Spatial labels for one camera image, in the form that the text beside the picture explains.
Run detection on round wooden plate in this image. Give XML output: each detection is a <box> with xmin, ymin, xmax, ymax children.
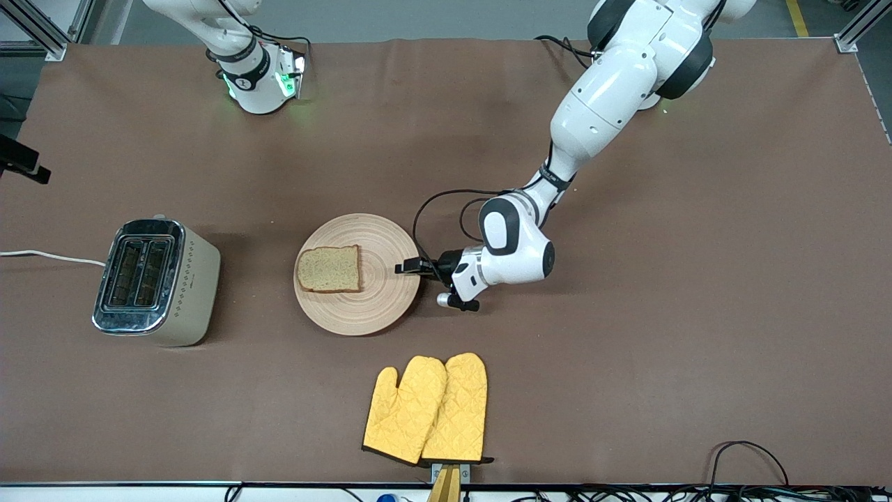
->
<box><xmin>293</xmin><ymin>213</ymin><xmax>422</xmax><ymax>337</ymax></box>

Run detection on brown toast slice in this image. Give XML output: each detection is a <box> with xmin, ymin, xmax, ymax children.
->
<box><xmin>297</xmin><ymin>245</ymin><xmax>364</xmax><ymax>294</ymax></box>

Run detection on yellow quilted oven mitt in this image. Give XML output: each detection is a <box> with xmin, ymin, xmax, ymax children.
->
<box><xmin>420</xmin><ymin>352</ymin><xmax>495</xmax><ymax>465</ymax></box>
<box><xmin>362</xmin><ymin>356</ymin><xmax>447</xmax><ymax>466</ymax></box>

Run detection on beige chrome two-slot toaster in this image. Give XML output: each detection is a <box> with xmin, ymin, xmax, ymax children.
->
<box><xmin>92</xmin><ymin>218</ymin><xmax>222</xmax><ymax>348</ymax></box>

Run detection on white toaster power cord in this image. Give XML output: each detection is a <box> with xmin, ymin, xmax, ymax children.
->
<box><xmin>0</xmin><ymin>249</ymin><xmax>107</xmax><ymax>268</ymax></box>

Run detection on wooden stick with metal bracket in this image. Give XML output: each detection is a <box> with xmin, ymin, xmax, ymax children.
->
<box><xmin>426</xmin><ymin>462</ymin><xmax>471</xmax><ymax>502</ymax></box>

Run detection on black left arm base cable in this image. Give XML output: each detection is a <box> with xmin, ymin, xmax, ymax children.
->
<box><xmin>534</xmin><ymin>34</ymin><xmax>597</xmax><ymax>70</ymax></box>

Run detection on black cable bundle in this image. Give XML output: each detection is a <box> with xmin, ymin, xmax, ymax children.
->
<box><xmin>512</xmin><ymin>484</ymin><xmax>892</xmax><ymax>502</ymax></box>

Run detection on black looped cable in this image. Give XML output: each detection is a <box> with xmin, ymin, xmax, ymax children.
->
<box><xmin>710</xmin><ymin>440</ymin><xmax>792</xmax><ymax>487</ymax></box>

